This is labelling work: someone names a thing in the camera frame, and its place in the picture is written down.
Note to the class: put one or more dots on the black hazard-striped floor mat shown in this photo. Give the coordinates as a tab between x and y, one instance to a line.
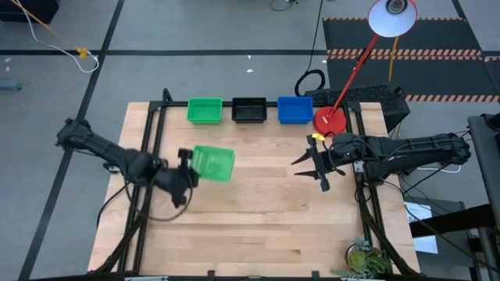
429	74

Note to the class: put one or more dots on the black equipment stand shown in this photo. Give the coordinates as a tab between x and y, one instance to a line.
484	156

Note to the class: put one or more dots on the black box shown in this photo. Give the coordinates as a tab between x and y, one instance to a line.
47	8

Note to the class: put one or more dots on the yellow gripper tag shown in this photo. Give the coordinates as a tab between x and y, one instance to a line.
318	136

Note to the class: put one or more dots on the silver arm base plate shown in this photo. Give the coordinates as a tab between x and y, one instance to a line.
358	167

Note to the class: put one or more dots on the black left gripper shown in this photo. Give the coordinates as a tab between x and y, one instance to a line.
176	181

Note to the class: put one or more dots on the black aluminium table frame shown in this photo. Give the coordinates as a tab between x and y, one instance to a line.
152	129

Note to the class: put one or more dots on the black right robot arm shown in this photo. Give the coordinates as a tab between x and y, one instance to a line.
422	150

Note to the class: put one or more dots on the grey metal foot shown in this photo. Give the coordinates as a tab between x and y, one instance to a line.
9	86

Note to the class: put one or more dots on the red desk lamp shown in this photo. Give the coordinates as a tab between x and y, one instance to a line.
330	123

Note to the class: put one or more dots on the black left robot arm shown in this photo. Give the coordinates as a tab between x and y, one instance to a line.
113	154

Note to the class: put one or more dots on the black crossbeam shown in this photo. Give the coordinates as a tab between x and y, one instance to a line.
461	218

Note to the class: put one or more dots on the potted succulent plant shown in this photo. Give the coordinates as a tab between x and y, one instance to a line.
363	259

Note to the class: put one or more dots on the white paper sheet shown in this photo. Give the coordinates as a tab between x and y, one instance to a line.
426	244

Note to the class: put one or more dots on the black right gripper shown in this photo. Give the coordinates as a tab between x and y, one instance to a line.
340	154

